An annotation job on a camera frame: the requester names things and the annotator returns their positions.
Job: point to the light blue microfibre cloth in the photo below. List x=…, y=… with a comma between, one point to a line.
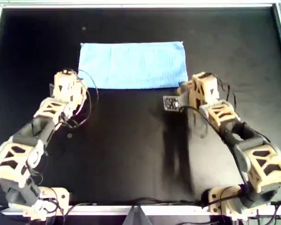
x=131, y=65

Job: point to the grey right camera bracket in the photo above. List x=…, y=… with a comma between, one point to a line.
x=183, y=99

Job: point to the aluminium table frame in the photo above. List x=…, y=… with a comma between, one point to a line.
x=131, y=6

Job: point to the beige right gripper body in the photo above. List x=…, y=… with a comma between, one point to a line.
x=183, y=86

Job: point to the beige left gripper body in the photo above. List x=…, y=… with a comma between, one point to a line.
x=83, y=93

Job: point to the beige lattice right robot arm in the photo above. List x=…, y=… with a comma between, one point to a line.
x=262, y=164

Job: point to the right wrist camera circuit board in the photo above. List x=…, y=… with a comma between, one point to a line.
x=171, y=103

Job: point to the grey front camera stand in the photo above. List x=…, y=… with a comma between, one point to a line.
x=137, y=218

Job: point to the beige lattice left robot arm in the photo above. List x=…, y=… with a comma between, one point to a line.
x=16, y=161

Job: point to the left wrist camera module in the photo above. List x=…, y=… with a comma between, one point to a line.
x=52, y=90

